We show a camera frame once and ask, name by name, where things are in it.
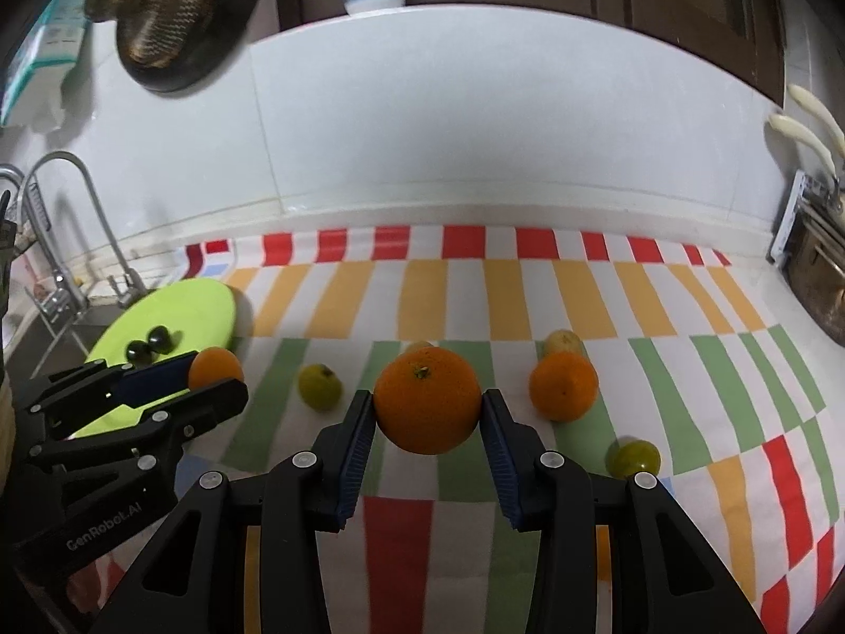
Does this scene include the large orange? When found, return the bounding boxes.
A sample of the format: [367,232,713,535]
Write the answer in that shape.
[374,347,482,455]

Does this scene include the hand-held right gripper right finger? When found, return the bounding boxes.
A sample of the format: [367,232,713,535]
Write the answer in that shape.
[481,388,770,634]

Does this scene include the yellow-green round fruit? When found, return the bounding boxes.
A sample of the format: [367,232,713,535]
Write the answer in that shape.
[298,365,344,411]

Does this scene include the teal and white box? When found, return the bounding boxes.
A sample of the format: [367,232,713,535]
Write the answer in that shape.
[0,20,90,126]

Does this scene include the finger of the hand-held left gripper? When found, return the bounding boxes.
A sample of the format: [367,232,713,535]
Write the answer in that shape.
[13,351,199,442]
[26,376,249,471]

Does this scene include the yellow-brown round fruit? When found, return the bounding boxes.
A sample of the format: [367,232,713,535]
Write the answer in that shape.
[544,330,587,361]

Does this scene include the golden mesh strainer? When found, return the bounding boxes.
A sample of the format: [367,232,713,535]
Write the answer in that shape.
[83,0,219,70]

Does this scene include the curved steel faucet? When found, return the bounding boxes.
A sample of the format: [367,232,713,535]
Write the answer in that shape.
[26,152,149,308]

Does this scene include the medium orange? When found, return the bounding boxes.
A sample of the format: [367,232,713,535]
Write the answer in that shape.
[529,352,599,424]

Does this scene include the colourful checked tablecloth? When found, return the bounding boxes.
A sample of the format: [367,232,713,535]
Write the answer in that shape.
[92,225,839,634]

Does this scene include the stainless steel pot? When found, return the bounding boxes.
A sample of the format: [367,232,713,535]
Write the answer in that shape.
[785,211,845,344]

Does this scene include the green round fruit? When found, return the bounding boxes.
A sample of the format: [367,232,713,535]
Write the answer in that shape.
[607,439,660,478]

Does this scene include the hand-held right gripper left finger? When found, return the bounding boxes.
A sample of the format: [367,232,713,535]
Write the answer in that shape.
[86,388,379,634]

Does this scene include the steel sink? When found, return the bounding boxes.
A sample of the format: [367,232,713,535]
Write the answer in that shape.
[0,304,123,384]

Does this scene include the small orange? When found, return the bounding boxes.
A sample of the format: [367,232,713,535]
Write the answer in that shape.
[188,347,245,390]

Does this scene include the black hanging pan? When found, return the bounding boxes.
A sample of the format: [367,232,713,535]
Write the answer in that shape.
[115,0,265,94]

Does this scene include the steel tap with spring hose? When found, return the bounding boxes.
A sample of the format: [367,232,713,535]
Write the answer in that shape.
[0,168,87,324]

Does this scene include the metal dish rack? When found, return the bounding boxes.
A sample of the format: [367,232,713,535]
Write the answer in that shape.
[766,170,845,272]

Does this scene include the lime green plate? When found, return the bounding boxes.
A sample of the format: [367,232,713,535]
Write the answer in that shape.
[69,278,239,440]

